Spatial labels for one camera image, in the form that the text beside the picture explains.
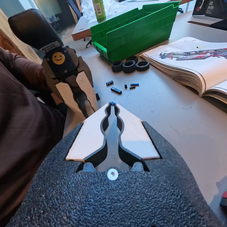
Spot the group of black rubber tyres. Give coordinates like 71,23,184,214
122,61,136,73

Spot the open instruction booklet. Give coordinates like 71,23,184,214
140,37,227,104

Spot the green drink can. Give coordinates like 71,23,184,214
92,0,107,23

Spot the green plastic bin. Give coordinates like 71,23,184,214
90,0,182,63

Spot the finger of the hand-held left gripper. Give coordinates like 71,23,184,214
55,82,88,121
77,72,98,113

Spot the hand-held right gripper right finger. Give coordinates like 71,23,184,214
114,103,160,168

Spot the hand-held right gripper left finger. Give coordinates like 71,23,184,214
66,103,112,168

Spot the person's left forearm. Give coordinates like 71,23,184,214
0,47,52,100

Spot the red toy brick car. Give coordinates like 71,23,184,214
220,191,227,208

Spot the clear plastic wrap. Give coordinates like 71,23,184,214
80,0,128,23

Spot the wooden table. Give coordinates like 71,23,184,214
0,8,43,64

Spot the white desk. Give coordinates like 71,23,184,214
63,10,227,213

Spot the black toy set box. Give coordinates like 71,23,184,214
192,0,227,18

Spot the person's brown sweater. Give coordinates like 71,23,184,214
0,47,66,222

